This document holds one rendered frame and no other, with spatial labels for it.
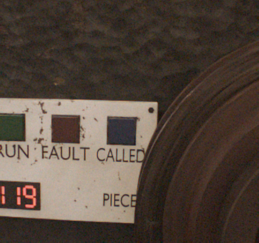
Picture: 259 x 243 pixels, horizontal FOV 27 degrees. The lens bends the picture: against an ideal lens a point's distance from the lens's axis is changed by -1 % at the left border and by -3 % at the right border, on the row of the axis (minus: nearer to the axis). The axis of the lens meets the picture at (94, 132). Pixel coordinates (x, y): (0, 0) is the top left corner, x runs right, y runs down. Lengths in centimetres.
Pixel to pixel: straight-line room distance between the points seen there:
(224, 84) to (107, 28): 22
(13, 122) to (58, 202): 14
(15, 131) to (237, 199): 36
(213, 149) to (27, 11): 34
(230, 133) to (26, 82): 33
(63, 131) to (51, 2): 19
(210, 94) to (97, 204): 27
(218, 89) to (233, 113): 3
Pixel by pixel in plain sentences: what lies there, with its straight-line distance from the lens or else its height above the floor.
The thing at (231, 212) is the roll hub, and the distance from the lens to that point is 58.
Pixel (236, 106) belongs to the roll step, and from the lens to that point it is 62.
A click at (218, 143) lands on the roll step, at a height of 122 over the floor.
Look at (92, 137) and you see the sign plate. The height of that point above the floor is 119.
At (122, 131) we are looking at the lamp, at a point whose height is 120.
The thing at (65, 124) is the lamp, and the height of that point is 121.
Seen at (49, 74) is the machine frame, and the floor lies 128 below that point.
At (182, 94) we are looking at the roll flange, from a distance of 69.
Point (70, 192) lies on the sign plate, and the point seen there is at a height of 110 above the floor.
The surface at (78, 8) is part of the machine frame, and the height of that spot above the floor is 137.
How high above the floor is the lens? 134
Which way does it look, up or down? 11 degrees down
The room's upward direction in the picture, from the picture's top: 1 degrees clockwise
